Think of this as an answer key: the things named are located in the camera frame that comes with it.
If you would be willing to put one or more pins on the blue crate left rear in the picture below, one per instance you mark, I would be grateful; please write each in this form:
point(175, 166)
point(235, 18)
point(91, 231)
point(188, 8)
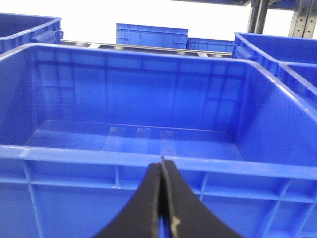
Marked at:
point(20, 29)

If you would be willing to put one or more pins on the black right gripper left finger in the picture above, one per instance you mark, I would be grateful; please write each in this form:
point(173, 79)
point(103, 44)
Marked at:
point(140, 216)

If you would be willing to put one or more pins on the large blue plastic crate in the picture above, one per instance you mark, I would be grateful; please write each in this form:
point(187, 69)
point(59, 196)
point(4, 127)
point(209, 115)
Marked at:
point(79, 127)

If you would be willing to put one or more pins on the distant blue crate tall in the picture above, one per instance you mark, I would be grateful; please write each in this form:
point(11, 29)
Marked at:
point(152, 36)

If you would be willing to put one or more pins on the grey perforated shelf upright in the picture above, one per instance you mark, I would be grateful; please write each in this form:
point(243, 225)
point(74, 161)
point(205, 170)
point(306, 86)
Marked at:
point(303, 21)

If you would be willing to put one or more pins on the distant blue crate low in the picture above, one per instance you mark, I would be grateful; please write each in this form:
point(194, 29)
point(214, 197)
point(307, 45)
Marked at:
point(210, 45)

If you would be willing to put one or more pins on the steel roller rack rail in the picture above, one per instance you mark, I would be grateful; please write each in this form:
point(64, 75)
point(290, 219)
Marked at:
point(148, 49)

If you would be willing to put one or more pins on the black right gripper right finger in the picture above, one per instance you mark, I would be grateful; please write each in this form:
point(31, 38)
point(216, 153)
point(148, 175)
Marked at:
point(186, 216)

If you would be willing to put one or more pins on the blue crate right side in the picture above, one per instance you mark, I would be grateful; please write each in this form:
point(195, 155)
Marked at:
point(292, 60)

